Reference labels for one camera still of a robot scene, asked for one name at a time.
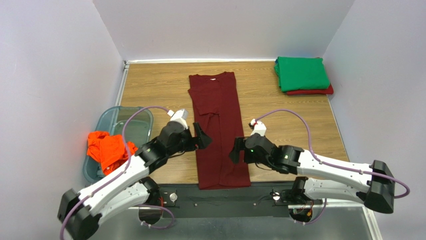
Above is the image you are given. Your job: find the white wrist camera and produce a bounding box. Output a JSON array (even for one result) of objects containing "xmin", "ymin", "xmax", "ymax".
[
  {"xmin": 167, "ymin": 108, "xmax": 189, "ymax": 129},
  {"xmin": 248, "ymin": 118, "xmax": 267, "ymax": 137}
]

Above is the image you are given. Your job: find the red folded t shirt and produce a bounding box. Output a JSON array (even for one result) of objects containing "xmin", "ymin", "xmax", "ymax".
[{"xmin": 285, "ymin": 84, "xmax": 334, "ymax": 96}]

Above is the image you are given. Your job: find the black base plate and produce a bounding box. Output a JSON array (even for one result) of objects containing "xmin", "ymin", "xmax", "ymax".
[{"xmin": 146, "ymin": 181, "xmax": 323, "ymax": 224}]

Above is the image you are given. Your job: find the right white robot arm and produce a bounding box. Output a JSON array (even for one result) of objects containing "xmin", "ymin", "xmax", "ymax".
[{"xmin": 229, "ymin": 133, "xmax": 395, "ymax": 214}]

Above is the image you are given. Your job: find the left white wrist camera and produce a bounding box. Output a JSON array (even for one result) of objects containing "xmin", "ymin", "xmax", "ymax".
[{"xmin": 167, "ymin": 108, "xmax": 189, "ymax": 129}]

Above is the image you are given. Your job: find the orange t shirt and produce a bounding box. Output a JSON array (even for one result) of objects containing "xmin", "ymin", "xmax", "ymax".
[{"xmin": 86, "ymin": 131, "xmax": 129, "ymax": 176}]

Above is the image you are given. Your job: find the green folded t shirt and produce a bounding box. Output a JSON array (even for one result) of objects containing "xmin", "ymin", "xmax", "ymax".
[{"xmin": 274, "ymin": 56, "xmax": 331, "ymax": 93}]

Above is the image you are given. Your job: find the maroon t shirt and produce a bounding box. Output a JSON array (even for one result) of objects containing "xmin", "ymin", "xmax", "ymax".
[{"xmin": 188, "ymin": 71, "xmax": 251, "ymax": 190}]

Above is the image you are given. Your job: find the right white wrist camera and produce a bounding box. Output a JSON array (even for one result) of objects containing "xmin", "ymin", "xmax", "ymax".
[{"xmin": 248, "ymin": 118, "xmax": 267, "ymax": 137}]

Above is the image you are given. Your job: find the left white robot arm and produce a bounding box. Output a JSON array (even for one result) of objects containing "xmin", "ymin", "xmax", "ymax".
[{"xmin": 57, "ymin": 120, "xmax": 212, "ymax": 240}]

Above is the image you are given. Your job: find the aluminium rail frame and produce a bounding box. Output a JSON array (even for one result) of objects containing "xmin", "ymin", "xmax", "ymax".
[{"xmin": 92, "ymin": 199, "xmax": 382, "ymax": 240}]

